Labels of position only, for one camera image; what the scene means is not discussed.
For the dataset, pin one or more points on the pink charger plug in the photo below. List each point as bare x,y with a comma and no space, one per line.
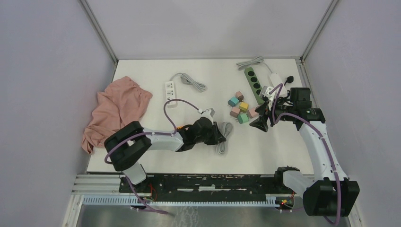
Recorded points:
234,112

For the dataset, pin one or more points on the yellow charger plug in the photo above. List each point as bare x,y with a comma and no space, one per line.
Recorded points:
243,106

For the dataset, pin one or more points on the green plug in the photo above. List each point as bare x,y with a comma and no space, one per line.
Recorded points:
242,118

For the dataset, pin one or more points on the green power strip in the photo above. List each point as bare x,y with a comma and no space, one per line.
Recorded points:
254,84

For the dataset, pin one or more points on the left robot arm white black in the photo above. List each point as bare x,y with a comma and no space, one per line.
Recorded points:
128,145

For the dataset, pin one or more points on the pink cloth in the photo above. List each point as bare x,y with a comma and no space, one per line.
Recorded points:
122,102

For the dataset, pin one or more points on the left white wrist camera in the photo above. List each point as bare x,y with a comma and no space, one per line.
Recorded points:
208,113

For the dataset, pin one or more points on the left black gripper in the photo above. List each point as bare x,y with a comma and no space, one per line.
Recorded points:
217,137

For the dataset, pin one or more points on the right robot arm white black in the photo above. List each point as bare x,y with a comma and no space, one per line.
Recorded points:
331,193

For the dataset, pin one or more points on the black mounting base plate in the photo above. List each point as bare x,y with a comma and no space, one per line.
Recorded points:
210,188

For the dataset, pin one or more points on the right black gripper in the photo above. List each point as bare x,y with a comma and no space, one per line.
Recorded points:
261,123

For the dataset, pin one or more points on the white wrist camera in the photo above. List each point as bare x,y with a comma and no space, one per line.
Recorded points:
267,94
208,113

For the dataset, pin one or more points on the pink charger plug end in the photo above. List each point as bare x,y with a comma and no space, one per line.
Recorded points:
239,96

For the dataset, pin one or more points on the teal usb charger plug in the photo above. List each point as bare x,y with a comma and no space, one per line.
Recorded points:
233,101

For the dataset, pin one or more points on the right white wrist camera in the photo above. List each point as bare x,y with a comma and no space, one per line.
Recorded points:
267,94

